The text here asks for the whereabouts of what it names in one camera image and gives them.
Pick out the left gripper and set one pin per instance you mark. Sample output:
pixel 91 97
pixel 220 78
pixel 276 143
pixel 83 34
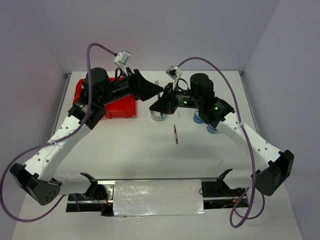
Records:
pixel 140 88

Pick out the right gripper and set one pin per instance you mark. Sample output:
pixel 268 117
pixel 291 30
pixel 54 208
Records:
pixel 166 104

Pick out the blue pen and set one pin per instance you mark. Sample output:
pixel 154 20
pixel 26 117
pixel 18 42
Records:
pixel 160 105

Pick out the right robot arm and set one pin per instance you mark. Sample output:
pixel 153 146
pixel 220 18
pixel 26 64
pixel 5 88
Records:
pixel 272 166

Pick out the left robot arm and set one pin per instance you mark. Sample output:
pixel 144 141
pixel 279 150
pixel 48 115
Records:
pixel 37 175

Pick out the large clear tape roll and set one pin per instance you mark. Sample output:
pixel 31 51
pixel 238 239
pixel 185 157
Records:
pixel 157 116

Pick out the red compartment bin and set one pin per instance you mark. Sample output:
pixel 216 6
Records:
pixel 122 108

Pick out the red pen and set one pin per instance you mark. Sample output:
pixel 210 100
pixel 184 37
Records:
pixel 175 134

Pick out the blue round tub far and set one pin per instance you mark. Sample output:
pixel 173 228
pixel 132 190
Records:
pixel 196 117

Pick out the blue round tub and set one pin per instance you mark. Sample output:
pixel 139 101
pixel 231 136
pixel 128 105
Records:
pixel 196 117
pixel 211 129

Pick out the blue round tub near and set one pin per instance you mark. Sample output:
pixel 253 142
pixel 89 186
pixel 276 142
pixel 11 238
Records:
pixel 211 129

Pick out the silver foil sheet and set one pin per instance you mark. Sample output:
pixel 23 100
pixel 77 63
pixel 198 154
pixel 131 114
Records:
pixel 157 198

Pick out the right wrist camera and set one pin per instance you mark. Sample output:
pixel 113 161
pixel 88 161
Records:
pixel 174 72

